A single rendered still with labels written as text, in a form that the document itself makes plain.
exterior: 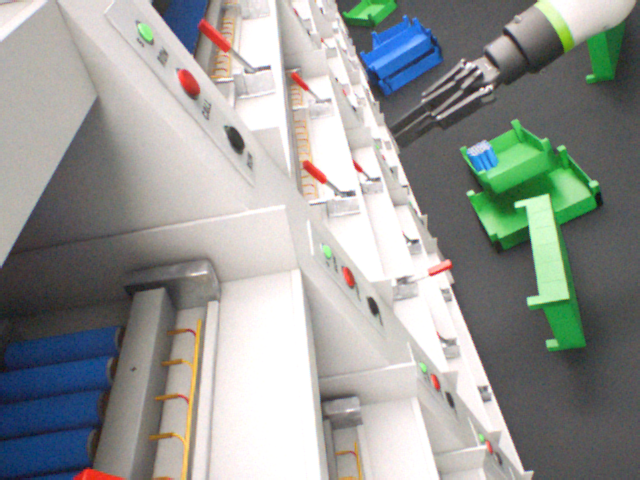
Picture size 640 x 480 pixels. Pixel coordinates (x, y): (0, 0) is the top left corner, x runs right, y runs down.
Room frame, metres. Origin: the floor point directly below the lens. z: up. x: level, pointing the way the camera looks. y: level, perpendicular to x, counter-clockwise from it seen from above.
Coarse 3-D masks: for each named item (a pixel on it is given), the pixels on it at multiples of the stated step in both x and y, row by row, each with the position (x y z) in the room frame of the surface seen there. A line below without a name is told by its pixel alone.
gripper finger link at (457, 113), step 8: (488, 88) 0.63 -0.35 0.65; (472, 96) 0.64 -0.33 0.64; (480, 96) 0.63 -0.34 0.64; (464, 104) 0.65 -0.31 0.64; (472, 104) 0.64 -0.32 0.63; (480, 104) 0.64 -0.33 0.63; (488, 104) 0.63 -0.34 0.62; (448, 112) 0.66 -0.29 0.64; (456, 112) 0.65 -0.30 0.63; (464, 112) 0.65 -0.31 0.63; (472, 112) 0.64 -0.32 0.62; (440, 120) 0.66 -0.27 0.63; (448, 120) 0.66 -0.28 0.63; (456, 120) 0.65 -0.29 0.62; (448, 128) 0.66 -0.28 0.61
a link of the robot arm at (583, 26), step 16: (544, 0) 0.64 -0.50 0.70; (560, 0) 0.62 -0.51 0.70; (576, 0) 0.60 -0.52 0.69; (592, 0) 0.58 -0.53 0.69; (608, 0) 0.57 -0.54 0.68; (624, 0) 0.56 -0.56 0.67; (560, 16) 0.60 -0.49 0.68; (576, 16) 0.59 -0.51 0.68; (592, 16) 0.58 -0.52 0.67; (608, 16) 0.57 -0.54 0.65; (624, 16) 0.57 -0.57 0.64; (560, 32) 0.60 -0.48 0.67; (576, 32) 0.59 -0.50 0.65; (592, 32) 0.59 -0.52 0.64
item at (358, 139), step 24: (360, 144) 0.91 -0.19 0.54; (384, 192) 0.75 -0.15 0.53; (384, 216) 0.69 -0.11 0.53; (384, 240) 0.63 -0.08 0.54; (384, 264) 0.58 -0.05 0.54; (408, 264) 0.56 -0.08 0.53; (408, 312) 0.48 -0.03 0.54; (432, 336) 0.42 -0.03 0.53; (432, 360) 0.39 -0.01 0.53; (456, 384) 0.33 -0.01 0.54
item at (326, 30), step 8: (320, 24) 1.57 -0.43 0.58; (328, 24) 1.56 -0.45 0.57; (320, 32) 1.58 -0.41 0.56; (328, 32) 1.57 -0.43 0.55; (328, 40) 1.55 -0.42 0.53; (328, 48) 1.43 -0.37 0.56; (336, 48) 1.42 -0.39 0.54; (328, 56) 1.42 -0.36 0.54; (336, 56) 1.41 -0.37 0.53; (328, 64) 1.37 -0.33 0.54; (336, 64) 1.36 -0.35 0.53; (336, 72) 1.31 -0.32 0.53; (344, 72) 1.29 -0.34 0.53; (344, 80) 1.25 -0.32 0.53; (344, 88) 1.16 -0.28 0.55; (352, 96) 1.15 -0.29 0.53; (360, 112) 0.99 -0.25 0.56
